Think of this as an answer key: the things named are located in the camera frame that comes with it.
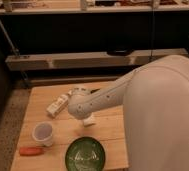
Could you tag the small white carton box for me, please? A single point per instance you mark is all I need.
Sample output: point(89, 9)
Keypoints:
point(57, 106)

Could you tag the white plastic cup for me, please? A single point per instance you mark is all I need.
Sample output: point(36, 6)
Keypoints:
point(43, 134)

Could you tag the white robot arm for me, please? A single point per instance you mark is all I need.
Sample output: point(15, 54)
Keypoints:
point(155, 101)

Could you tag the white sponge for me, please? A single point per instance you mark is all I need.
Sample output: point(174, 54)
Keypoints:
point(89, 121)

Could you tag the orange carrot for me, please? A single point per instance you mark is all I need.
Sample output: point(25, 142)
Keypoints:
point(30, 151)

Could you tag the wooden shelf rack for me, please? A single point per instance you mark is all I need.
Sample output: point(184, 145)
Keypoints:
point(88, 43)

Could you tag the green ceramic bowl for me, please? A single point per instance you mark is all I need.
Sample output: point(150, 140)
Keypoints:
point(85, 154)

